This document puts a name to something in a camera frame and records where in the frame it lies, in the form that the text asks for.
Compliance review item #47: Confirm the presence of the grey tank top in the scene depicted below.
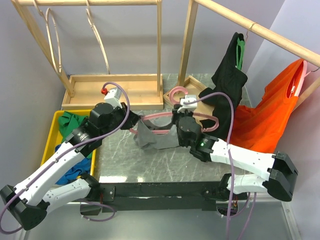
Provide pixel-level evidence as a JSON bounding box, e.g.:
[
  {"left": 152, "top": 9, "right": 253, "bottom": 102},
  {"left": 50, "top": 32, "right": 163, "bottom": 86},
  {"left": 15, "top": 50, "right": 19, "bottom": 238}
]
[{"left": 133, "top": 120, "right": 179, "bottom": 150}]

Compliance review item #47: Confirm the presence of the green garment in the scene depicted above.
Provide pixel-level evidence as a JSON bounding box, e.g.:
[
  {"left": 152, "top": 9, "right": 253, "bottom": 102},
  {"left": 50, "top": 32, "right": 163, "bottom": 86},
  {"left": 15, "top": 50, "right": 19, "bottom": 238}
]
[{"left": 58, "top": 111, "right": 88, "bottom": 143}]

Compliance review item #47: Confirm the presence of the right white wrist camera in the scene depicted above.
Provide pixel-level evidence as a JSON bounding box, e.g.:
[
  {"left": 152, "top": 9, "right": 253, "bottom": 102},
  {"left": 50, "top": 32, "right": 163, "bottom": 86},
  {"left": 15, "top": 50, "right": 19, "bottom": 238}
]
[{"left": 177, "top": 94, "right": 198, "bottom": 113}]

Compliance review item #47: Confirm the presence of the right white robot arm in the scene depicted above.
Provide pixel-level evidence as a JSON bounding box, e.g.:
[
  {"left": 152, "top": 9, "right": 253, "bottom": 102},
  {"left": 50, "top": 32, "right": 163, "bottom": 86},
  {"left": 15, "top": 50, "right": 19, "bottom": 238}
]
[{"left": 171, "top": 104, "right": 298, "bottom": 202}]

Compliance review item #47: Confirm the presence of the left wooden clothes rack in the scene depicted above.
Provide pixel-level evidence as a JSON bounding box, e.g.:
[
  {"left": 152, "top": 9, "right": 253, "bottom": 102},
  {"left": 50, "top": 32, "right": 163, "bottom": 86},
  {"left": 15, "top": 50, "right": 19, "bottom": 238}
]
[{"left": 12, "top": 0, "right": 164, "bottom": 110}]

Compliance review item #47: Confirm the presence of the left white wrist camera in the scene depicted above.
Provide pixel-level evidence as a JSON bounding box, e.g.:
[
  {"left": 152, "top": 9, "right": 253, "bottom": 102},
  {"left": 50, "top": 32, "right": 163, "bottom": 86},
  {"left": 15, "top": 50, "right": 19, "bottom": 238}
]
[{"left": 101, "top": 87, "right": 123, "bottom": 109}]

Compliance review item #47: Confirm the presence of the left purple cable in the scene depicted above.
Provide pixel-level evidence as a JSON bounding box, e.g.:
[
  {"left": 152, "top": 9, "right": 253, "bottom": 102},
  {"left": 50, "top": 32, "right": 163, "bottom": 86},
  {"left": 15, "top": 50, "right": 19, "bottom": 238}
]
[{"left": 0, "top": 81, "right": 131, "bottom": 233}]

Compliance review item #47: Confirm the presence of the right wooden clothes rack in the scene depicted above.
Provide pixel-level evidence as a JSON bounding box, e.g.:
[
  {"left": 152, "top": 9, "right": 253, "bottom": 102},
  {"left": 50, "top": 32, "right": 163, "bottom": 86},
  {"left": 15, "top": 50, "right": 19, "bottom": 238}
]
[{"left": 176, "top": 0, "right": 320, "bottom": 103}]

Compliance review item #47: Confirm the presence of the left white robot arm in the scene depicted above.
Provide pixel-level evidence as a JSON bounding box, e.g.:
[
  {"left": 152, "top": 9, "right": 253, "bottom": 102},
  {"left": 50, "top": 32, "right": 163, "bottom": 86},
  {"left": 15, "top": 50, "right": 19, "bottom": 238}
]
[{"left": 0, "top": 102, "right": 140, "bottom": 230}]

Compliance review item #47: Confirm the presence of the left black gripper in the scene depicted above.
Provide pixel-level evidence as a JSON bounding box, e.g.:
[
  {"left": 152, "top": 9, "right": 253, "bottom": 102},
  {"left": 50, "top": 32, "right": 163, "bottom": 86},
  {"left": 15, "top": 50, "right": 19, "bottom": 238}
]
[{"left": 100, "top": 101, "right": 141, "bottom": 138}]

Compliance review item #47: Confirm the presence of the pink plastic hanger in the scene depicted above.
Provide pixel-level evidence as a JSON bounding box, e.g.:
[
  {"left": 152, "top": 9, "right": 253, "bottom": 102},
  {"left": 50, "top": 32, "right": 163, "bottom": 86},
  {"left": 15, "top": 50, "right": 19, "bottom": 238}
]
[{"left": 141, "top": 86, "right": 219, "bottom": 132}]

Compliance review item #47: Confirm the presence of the light pink hanger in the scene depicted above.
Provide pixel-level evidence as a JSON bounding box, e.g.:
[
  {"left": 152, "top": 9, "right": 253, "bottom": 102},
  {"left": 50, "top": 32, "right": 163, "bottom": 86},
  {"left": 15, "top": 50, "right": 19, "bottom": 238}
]
[{"left": 286, "top": 60, "right": 320, "bottom": 99}]

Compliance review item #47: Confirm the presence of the green plastic hanger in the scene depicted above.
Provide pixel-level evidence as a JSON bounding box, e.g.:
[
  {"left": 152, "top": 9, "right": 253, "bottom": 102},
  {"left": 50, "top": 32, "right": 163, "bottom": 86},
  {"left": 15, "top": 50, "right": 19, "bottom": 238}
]
[{"left": 235, "top": 22, "right": 257, "bottom": 71}]

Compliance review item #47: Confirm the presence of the yellow plastic bin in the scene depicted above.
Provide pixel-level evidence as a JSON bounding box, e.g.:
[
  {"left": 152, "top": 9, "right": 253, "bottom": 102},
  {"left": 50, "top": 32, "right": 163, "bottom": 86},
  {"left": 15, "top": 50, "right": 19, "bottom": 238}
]
[{"left": 40, "top": 109, "right": 97, "bottom": 176}]

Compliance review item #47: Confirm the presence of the black garment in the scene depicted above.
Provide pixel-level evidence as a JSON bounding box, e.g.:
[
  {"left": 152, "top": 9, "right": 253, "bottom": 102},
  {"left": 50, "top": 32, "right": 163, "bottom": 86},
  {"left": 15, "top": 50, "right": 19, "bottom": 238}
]
[{"left": 198, "top": 32, "right": 248, "bottom": 140}]

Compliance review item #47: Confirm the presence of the left beige wooden hanger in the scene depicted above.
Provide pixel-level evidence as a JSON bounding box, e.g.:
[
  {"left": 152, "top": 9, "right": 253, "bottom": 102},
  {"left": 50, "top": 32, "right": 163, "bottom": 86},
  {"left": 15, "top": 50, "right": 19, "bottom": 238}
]
[{"left": 32, "top": 0, "right": 63, "bottom": 75}]

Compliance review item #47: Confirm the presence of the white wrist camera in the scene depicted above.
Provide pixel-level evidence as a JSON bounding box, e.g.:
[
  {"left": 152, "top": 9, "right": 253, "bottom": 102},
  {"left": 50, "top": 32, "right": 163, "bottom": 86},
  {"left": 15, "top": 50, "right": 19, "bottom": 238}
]
[
  {"left": 177, "top": 94, "right": 198, "bottom": 113},
  {"left": 101, "top": 87, "right": 123, "bottom": 109}
]

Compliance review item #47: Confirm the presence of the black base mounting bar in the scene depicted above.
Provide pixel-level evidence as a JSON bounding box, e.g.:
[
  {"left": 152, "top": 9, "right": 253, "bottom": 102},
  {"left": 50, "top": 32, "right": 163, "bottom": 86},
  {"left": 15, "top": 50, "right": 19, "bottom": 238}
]
[{"left": 84, "top": 181, "right": 230, "bottom": 211}]

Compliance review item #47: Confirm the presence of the blue garment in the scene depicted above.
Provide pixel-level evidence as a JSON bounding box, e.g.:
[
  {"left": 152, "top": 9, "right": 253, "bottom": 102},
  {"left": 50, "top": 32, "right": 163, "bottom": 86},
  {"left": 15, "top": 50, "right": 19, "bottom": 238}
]
[{"left": 55, "top": 153, "right": 93, "bottom": 186}]

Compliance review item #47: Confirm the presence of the beige wooden hanger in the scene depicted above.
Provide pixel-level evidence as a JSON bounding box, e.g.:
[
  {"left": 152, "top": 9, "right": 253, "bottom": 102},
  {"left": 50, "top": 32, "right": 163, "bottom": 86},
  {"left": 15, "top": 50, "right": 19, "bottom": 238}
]
[
  {"left": 85, "top": 0, "right": 111, "bottom": 75},
  {"left": 32, "top": 0, "right": 63, "bottom": 75}
]

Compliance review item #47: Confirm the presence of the orange garment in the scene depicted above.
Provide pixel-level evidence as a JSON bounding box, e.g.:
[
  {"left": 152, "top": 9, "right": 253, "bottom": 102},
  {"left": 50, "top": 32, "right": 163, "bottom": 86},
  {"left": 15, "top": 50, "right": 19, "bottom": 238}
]
[{"left": 230, "top": 58, "right": 304, "bottom": 153}]

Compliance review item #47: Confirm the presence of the wooden clothes rack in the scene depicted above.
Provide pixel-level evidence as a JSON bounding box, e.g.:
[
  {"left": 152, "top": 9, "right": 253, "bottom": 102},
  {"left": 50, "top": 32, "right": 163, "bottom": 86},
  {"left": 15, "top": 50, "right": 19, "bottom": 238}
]
[
  {"left": 12, "top": 0, "right": 164, "bottom": 110},
  {"left": 176, "top": 0, "right": 320, "bottom": 103}
]

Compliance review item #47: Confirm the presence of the middle beige wooden hanger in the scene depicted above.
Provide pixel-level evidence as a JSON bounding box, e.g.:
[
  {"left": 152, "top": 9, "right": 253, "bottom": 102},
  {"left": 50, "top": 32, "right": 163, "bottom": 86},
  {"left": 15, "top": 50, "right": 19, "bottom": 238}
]
[{"left": 85, "top": 0, "right": 111, "bottom": 75}]

